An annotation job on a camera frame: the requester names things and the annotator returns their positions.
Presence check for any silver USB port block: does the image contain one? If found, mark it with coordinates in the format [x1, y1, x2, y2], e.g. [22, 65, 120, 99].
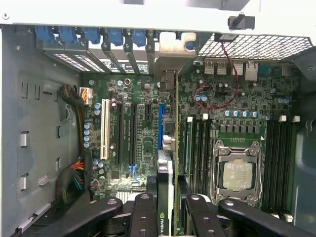
[204, 60, 215, 75]
[216, 61, 227, 75]

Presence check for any multicoloured power wire bundle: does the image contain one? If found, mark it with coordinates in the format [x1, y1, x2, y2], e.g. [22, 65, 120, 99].
[55, 155, 86, 204]

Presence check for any silver finned chipset heatsink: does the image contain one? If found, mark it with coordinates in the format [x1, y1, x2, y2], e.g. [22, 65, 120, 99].
[115, 189, 139, 201]

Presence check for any black plastic case latch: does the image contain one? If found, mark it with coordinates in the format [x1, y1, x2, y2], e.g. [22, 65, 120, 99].
[227, 13, 255, 30]

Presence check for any black and grey PC case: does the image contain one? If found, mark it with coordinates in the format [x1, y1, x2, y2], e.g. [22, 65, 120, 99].
[0, 0, 316, 237]

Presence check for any black sleeved power cable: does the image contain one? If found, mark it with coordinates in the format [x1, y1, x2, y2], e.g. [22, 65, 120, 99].
[58, 84, 86, 158]

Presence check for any long black expansion slot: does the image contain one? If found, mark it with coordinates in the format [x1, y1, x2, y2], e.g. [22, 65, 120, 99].
[129, 103, 138, 166]
[117, 103, 124, 165]

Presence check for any metal CPU socket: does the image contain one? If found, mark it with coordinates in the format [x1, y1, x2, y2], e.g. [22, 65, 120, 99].
[211, 139, 263, 207]

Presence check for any red and black twisted wire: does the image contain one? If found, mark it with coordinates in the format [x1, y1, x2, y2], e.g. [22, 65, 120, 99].
[194, 41, 241, 110]

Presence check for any white power connector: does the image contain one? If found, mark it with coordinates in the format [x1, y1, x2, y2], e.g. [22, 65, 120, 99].
[79, 87, 94, 106]

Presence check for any silver CPU chip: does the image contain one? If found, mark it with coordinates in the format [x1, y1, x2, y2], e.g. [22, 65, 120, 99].
[223, 161, 254, 193]

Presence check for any silver ethernet port block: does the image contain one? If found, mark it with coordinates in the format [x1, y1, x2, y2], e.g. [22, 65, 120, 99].
[243, 61, 259, 81]

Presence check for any black chassis sensor box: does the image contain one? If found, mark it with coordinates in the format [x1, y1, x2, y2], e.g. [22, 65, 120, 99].
[214, 33, 238, 42]

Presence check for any green Dell motherboard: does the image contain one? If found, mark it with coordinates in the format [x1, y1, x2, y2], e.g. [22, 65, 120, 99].
[81, 59, 301, 223]

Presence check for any blue expansion slot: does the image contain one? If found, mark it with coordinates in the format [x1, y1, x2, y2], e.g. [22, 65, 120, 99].
[159, 105, 167, 151]

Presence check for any white expansion slot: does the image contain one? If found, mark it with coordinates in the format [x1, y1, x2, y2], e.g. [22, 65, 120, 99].
[100, 99, 111, 160]

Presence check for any silver finned rear port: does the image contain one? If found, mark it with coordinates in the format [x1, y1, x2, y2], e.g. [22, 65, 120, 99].
[233, 61, 244, 76]

